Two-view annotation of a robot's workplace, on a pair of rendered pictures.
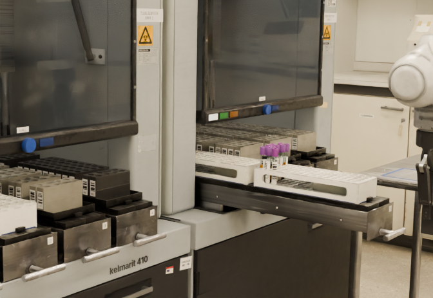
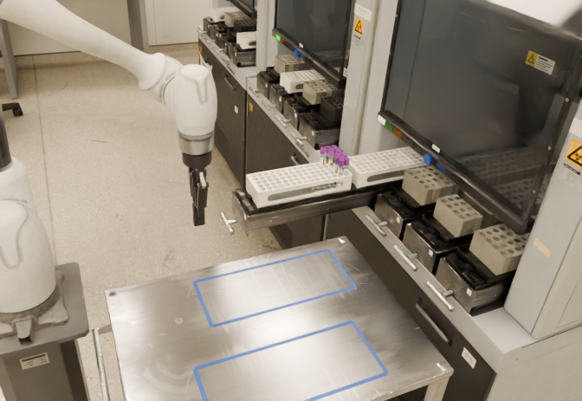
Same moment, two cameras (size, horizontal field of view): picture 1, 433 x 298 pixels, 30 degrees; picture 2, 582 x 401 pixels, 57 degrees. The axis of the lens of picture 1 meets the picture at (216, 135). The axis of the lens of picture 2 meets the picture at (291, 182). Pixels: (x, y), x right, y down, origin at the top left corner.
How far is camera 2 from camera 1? 2.94 m
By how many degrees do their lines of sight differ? 108
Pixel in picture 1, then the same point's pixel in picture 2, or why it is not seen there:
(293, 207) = not seen: hidden behind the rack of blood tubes
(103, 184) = (323, 104)
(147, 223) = (310, 137)
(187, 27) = (386, 35)
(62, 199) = (308, 94)
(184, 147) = (371, 127)
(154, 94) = (358, 73)
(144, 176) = (346, 123)
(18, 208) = (284, 78)
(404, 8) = not seen: outside the picture
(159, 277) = not seen: hidden behind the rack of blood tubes
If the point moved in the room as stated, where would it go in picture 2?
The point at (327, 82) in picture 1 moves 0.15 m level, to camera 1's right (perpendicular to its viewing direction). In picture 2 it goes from (559, 226) to (551, 267)
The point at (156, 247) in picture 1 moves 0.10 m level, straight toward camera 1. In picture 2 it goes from (313, 155) to (287, 149)
